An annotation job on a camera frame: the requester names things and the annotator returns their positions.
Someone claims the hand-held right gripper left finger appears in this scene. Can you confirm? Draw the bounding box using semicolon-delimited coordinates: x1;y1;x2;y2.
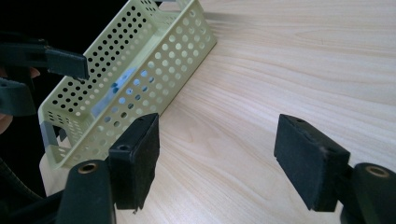
107;112;161;211

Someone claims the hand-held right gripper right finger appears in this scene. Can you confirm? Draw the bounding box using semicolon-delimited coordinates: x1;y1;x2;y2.
274;113;351;213

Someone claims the pale yellow perforated plastic basket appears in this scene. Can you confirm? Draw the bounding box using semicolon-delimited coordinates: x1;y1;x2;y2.
37;0;218;171

